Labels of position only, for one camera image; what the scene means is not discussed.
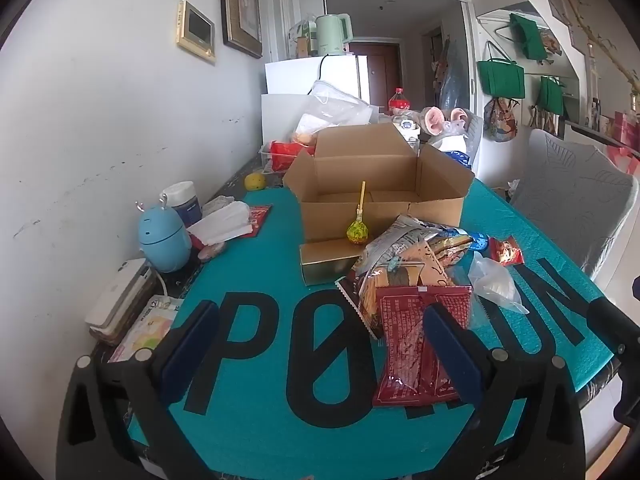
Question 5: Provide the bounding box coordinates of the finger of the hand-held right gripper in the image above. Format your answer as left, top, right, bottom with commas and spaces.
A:
586, 296, 640, 361

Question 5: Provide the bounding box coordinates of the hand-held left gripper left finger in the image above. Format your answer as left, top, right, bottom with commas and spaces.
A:
56, 300, 221, 480

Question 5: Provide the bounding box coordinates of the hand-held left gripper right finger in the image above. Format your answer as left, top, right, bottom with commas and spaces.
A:
422, 302, 586, 480

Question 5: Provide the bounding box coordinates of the dark red snack packet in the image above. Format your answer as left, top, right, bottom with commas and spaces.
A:
372, 285, 473, 408

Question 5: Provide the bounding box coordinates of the clear plastic snack packet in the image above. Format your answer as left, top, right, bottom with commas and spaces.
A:
467, 251, 530, 316

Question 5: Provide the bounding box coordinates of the yellow noodle snack packet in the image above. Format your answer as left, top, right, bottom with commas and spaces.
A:
335, 255, 451, 339

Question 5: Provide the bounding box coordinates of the brown striped snack packet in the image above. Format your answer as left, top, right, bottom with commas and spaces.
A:
425, 234, 473, 266

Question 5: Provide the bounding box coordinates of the small red snack packet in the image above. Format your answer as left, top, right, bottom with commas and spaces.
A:
487, 236, 526, 267

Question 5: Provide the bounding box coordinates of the silver snack packet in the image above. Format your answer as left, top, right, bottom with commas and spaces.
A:
357, 214, 441, 273

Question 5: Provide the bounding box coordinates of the green yellow lollipop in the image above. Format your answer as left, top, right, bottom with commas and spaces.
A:
346, 181, 370, 246

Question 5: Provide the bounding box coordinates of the small gold box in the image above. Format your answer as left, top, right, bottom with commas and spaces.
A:
299, 239, 368, 287

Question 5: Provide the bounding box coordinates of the brown cardboard box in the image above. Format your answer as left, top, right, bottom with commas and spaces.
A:
282, 122, 476, 256

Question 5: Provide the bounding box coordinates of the yellow wipes packet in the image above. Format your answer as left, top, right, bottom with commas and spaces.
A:
107, 295, 185, 363

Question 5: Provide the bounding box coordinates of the teal printed bubble mat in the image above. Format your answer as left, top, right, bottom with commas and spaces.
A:
127, 177, 616, 471

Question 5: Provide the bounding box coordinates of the white flat box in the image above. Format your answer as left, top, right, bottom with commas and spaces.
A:
84, 258, 153, 333

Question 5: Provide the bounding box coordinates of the blue humidifier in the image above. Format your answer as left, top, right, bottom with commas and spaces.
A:
135, 201, 192, 273

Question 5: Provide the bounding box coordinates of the grey chair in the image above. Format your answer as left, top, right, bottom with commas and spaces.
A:
510, 129, 640, 281

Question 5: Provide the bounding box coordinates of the white tissue pack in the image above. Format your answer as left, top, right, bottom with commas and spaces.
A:
187, 201, 253, 246

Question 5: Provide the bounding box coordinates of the white jar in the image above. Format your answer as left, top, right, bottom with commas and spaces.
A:
160, 181, 203, 228

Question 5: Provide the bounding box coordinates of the red card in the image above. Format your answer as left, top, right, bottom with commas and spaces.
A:
247, 204, 273, 237

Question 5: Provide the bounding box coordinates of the blue tissue pack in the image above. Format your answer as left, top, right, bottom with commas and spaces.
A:
440, 147, 471, 168

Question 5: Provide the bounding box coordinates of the clear plastic container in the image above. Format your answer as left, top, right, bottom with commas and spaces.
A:
259, 141, 321, 176

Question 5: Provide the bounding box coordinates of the patterned cloth bag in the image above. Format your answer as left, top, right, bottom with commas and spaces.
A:
484, 98, 518, 143

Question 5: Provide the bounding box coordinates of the green bag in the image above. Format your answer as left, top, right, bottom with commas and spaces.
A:
509, 12, 548, 61
537, 76, 566, 117
477, 42, 526, 99

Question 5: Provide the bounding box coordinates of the plush pig toy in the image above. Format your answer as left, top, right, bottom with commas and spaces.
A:
419, 106, 473, 137

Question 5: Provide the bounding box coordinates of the cola bottle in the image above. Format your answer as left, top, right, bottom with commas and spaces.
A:
388, 88, 412, 116

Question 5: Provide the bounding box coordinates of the hanging plastic bag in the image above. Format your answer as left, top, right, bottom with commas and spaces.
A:
439, 35, 473, 111

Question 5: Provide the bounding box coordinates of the clear plastic bag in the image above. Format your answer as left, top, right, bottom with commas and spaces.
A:
292, 80, 373, 143

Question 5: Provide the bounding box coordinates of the brown door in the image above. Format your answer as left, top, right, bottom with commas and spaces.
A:
348, 42, 401, 106

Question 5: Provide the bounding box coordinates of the white fridge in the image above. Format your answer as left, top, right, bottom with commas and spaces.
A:
265, 55, 371, 108

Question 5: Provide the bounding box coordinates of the gold intercom panel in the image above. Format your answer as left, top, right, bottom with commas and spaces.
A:
176, 0, 217, 64

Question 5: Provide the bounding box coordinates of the green kettle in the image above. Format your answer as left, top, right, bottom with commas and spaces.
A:
315, 13, 351, 56

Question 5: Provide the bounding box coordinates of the framed picture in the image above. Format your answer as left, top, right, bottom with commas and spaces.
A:
221, 0, 263, 59

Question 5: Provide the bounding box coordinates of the black power cable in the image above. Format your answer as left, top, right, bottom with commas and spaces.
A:
309, 55, 331, 96

